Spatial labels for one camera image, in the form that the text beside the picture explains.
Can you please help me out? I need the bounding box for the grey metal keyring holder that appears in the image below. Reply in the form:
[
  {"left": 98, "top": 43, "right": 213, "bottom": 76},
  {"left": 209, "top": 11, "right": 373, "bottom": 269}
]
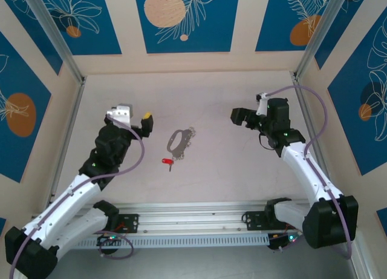
[{"left": 166, "top": 126, "right": 197, "bottom": 161}]

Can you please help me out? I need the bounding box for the red headed key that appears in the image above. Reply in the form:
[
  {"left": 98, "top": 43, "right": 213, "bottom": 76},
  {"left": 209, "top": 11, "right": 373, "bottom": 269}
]
[{"left": 161, "top": 157, "right": 175, "bottom": 173}]

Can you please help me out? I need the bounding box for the black controller board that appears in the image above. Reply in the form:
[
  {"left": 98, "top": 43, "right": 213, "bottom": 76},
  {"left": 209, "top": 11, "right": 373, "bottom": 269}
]
[
  {"left": 96, "top": 234, "right": 123, "bottom": 247},
  {"left": 268, "top": 232, "right": 303, "bottom": 252}
]

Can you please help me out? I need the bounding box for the thin black gripper wire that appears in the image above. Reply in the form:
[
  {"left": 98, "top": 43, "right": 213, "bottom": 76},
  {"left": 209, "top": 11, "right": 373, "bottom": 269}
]
[{"left": 258, "top": 132, "right": 276, "bottom": 152}]

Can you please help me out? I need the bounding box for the aluminium table side rail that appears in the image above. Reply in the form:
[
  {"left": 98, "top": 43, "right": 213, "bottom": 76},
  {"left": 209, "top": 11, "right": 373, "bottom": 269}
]
[
  {"left": 48, "top": 76, "right": 88, "bottom": 201},
  {"left": 290, "top": 72, "right": 341, "bottom": 206}
]

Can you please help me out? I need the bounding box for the aluminium frame post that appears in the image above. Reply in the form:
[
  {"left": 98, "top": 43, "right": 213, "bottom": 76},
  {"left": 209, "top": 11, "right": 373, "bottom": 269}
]
[
  {"left": 294, "top": 0, "right": 358, "bottom": 80},
  {"left": 21, "top": 0, "right": 86, "bottom": 85}
]

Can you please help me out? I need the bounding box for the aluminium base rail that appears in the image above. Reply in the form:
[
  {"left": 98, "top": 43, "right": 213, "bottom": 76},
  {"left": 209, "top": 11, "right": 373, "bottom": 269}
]
[{"left": 71, "top": 202, "right": 355, "bottom": 236}]

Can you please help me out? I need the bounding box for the white slotted cable duct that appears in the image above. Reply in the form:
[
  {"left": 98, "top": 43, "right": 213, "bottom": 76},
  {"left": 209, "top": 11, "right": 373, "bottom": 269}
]
[{"left": 72, "top": 234, "right": 270, "bottom": 249}]

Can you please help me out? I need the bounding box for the aluminium frame leg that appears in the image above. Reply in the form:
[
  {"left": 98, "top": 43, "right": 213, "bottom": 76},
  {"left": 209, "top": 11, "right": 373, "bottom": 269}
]
[{"left": 342, "top": 229, "right": 373, "bottom": 279}]

